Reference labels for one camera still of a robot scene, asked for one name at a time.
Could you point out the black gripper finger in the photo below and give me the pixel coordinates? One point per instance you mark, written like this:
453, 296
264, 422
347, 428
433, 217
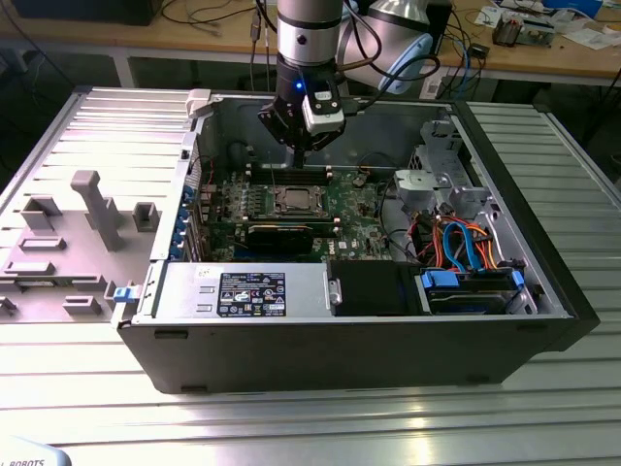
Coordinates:
317, 144
274, 121

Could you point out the grey metal device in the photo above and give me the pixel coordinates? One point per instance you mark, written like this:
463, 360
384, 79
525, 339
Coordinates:
538, 34

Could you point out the blue plastic latch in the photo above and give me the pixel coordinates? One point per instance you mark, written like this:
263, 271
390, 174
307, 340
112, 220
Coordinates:
125, 294

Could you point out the white paper sheet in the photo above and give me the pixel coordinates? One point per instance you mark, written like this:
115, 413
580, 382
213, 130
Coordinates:
589, 38

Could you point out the silver metal bracket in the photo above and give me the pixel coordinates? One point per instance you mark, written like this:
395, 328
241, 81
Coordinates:
335, 291

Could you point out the silver CPU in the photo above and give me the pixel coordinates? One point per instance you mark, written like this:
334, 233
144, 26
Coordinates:
297, 199

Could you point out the green motherboard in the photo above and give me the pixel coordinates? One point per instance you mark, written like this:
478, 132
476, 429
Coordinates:
359, 228

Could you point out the tall black box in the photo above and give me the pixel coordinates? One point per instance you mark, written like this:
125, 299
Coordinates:
442, 19

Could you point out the white label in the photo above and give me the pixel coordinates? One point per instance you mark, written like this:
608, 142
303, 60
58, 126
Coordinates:
431, 88

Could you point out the printed paper sheet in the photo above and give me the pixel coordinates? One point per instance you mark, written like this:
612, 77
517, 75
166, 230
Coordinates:
487, 15

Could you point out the wooden workbench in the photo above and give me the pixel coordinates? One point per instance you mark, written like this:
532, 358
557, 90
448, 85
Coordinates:
194, 34

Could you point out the black PC case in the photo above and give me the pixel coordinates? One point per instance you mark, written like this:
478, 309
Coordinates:
339, 354

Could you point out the blue card retention clip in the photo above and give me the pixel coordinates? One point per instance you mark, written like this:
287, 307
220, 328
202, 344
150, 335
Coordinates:
174, 252
178, 238
188, 194
182, 222

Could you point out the silver power supply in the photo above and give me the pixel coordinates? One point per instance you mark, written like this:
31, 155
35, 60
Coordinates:
184, 291

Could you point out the black RAM slot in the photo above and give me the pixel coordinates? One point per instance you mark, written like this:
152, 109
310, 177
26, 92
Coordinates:
262, 168
262, 181
233, 219
233, 223
326, 231
326, 226
262, 176
262, 172

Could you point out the blue box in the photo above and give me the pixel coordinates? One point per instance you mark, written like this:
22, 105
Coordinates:
572, 6

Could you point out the CPU socket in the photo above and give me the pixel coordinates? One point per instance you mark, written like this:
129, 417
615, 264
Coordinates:
274, 204

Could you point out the metal heat sink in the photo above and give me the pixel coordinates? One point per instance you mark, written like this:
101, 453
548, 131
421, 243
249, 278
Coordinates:
507, 31

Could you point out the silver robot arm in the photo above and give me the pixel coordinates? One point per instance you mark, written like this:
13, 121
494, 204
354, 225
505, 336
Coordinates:
305, 29

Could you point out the pale blue teach pendant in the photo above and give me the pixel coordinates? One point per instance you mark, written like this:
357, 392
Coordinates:
29, 454

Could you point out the silver metal drive cage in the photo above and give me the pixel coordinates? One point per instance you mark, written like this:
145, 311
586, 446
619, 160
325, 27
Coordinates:
439, 145

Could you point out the light grey case latch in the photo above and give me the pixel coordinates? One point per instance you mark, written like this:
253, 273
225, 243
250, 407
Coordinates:
199, 103

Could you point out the hard disk blue carrier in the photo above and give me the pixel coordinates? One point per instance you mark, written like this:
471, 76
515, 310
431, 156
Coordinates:
466, 303

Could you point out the black graphics card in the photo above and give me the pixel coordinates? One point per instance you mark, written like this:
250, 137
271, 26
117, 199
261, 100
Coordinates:
279, 240

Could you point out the large black box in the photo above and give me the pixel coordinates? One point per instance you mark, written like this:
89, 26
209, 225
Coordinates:
87, 12

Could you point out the small black box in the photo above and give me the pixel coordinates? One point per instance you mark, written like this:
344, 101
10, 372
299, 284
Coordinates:
479, 51

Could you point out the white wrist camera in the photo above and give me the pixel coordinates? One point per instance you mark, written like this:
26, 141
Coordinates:
322, 116

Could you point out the grey parts rack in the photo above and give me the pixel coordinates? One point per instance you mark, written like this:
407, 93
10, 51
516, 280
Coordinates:
104, 213

